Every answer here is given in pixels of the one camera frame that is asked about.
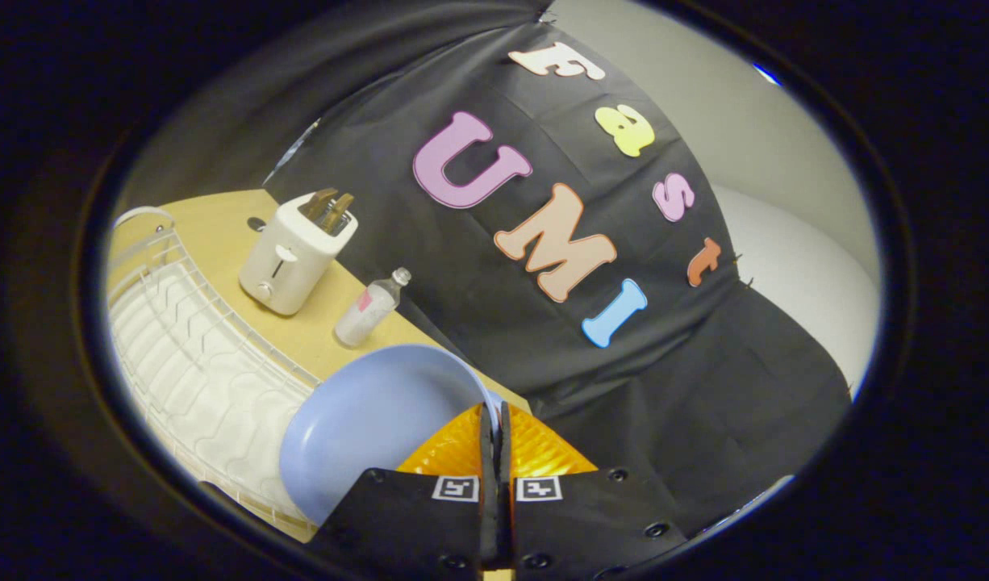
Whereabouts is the white wire dish rack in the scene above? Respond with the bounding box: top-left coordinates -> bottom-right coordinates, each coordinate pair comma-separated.
107,207 -> 321,533

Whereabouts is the toast slice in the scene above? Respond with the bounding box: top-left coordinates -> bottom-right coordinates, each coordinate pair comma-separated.
320,193 -> 356,236
298,188 -> 340,223

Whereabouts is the clear plastic bottle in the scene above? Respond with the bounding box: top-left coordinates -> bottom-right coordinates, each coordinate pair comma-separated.
335,268 -> 412,349

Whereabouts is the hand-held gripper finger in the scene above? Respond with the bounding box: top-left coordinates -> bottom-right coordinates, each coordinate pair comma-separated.
304,401 -> 497,575
495,401 -> 689,580

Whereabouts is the blue plate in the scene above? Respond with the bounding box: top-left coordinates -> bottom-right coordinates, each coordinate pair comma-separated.
279,345 -> 505,527

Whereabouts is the black backdrop cloth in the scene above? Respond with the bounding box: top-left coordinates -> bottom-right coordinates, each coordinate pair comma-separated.
119,0 -> 854,537

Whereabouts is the white toaster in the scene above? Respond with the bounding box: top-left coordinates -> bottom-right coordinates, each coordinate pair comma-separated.
238,190 -> 359,316

